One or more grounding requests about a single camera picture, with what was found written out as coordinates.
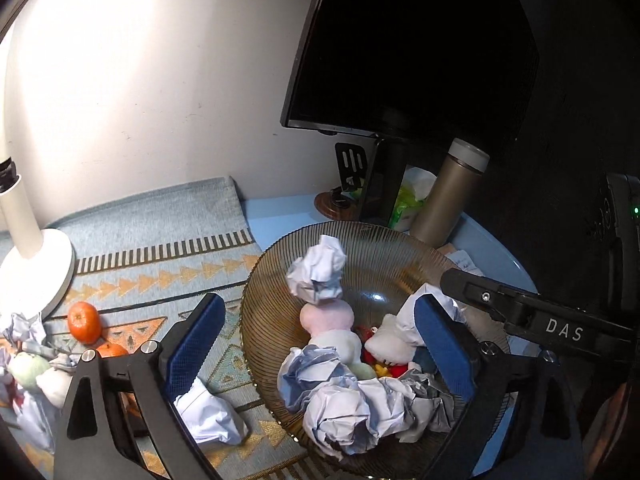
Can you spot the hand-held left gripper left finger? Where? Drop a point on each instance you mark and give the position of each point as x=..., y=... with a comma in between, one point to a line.
x=195, y=345

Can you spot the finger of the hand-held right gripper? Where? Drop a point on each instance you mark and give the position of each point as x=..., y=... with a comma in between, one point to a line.
x=530, y=310

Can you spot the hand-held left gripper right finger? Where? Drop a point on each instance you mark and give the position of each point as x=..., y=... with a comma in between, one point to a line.
x=442, y=350

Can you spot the white cat plush with fries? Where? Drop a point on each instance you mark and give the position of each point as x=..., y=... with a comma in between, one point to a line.
x=395, y=345

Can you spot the grey paper ball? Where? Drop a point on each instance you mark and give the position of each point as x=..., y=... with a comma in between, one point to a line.
x=425, y=402

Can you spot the large paper ball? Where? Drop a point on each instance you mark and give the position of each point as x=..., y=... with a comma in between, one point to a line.
x=210, y=410

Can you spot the pale green plush toy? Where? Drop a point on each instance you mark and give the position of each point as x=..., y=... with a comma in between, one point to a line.
x=365, y=371

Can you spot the orange mandarin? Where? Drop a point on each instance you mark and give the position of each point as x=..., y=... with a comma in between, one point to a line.
x=84, y=321
x=112, y=350

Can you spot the brown ribbed glass bowl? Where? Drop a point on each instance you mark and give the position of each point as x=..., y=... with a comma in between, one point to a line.
x=380, y=270

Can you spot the bluish paper ball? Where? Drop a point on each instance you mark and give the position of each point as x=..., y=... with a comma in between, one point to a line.
x=310, y=370

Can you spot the pink plush toy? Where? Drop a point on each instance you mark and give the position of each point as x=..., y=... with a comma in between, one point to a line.
x=327, y=317

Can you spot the patterned woven mat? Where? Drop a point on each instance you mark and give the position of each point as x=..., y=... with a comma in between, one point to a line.
x=150, y=270

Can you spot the champagne metal thermos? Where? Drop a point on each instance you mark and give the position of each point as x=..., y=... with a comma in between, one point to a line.
x=445, y=195

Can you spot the green tissue packet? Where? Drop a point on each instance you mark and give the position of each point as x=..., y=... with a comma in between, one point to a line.
x=412, y=195

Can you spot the white desk lamp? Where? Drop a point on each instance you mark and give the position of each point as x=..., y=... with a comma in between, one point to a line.
x=40, y=260

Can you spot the black monitor stand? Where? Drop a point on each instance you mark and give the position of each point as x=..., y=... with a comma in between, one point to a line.
x=385, y=180

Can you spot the round wooden base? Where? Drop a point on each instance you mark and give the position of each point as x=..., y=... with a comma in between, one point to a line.
x=330, y=205

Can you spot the black phone stand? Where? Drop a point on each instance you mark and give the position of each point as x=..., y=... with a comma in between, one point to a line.
x=352, y=162

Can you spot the black clip-on device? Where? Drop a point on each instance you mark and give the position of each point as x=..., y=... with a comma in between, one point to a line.
x=7, y=175

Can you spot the black monitor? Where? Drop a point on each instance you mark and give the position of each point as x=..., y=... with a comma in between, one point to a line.
x=400, y=60

